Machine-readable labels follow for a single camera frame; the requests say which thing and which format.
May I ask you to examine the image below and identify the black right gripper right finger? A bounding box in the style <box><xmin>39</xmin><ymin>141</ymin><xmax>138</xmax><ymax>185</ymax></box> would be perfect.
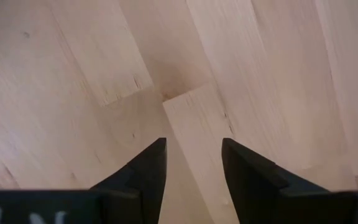
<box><xmin>221</xmin><ymin>138</ymin><xmax>356</xmax><ymax>224</ymax></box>

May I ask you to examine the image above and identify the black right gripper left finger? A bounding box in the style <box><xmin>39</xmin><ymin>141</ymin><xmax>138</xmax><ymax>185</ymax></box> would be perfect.
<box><xmin>90</xmin><ymin>137</ymin><xmax>168</xmax><ymax>224</ymax></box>

